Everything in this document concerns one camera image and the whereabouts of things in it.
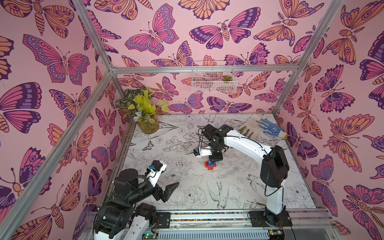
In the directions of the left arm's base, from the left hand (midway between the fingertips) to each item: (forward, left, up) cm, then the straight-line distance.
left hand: (171, 174), depth 63 cm
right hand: (+18, -20, -15) cm, 31 cm away
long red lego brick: (+13, -19, -23) cm, 32 cm away
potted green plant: (+42, +24, 0) cm, 49 cm away
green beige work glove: (+49, -53, -24) cm, 76 cm away
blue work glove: (+45, -66, -24) cm, 84 cm away
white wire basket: (+60, -22, +9) cm, 65 cm away
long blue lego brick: (+13, -19, -18) cm, 29 cm away
